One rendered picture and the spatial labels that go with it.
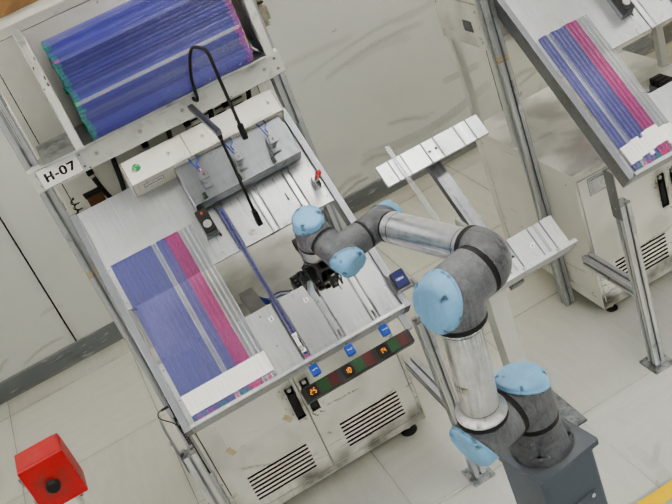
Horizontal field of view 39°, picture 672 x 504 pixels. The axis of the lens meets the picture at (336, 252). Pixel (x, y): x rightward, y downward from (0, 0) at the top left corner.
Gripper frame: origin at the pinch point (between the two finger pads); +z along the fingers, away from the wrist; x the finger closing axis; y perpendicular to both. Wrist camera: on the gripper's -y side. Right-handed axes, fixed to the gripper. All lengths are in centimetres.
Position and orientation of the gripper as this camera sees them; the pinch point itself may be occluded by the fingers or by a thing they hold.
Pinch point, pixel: (321, 287)
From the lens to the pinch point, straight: 248.4
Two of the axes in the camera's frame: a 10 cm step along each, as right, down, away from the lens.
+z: 1.2, 5.4, 8.3
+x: 8.6, -4.7, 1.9
